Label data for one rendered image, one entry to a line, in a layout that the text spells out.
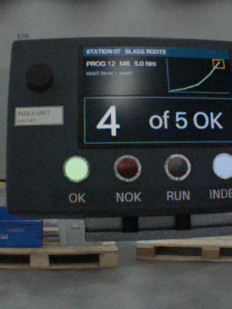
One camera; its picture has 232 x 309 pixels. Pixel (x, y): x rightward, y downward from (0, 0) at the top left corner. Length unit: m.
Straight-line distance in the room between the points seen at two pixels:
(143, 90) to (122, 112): 0.03
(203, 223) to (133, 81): 0.19
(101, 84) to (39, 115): 0.07
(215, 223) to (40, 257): 3.07
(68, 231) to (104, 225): 3.12
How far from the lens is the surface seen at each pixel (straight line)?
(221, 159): 0.49
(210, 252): 3.75
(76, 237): 3.69
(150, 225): 0.55
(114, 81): 0.50
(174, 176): 0.48
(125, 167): 0.47
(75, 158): 0.47
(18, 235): 3.67
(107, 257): 3.62
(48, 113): 0.49
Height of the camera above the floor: 1.17
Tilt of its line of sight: 5 degrees down
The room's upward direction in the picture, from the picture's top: 1 degrees counter-clockwise
